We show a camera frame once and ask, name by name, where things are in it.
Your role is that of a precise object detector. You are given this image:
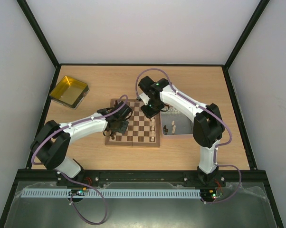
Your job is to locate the pink metal tin tray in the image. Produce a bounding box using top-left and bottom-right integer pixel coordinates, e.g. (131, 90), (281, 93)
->
(160, 106), (193, 139)

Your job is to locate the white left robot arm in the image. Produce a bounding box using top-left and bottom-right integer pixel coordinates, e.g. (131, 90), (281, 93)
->
(30, 101), (133, 178)

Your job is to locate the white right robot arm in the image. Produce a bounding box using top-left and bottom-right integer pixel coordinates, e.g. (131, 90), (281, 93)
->
(135, 76), (225, 186)

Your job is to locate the wooden chess board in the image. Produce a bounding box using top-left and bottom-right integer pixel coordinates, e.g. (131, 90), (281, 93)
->
(105, 99), (161, 148)

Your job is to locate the dark pawn in tray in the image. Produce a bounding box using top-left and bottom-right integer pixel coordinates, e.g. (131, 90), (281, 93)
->
(163, 125), (168, 134)

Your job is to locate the yellow tin lid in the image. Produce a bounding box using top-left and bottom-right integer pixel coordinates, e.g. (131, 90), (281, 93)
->
(49, 76), (89, 109)

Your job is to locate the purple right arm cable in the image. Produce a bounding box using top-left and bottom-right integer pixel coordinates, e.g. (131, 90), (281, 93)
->
(135, 68), (241, 204)

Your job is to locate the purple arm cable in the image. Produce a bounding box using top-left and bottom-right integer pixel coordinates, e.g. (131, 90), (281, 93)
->
(31, 94), (108, 225)
(135, 68), (241, 204)

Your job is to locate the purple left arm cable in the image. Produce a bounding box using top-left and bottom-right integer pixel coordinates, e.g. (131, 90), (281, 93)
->
(31, 94), (108, 225)

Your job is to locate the slotted grey cable duct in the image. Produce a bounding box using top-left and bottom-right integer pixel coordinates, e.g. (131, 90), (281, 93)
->
(21, 189), (201, 199)

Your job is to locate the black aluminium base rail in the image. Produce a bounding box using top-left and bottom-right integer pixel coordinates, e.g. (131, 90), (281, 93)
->
(14, 168), (268, 190)

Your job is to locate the black enclosure frame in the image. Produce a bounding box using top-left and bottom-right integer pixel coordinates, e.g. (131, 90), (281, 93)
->
(0, 0), (285, 228)

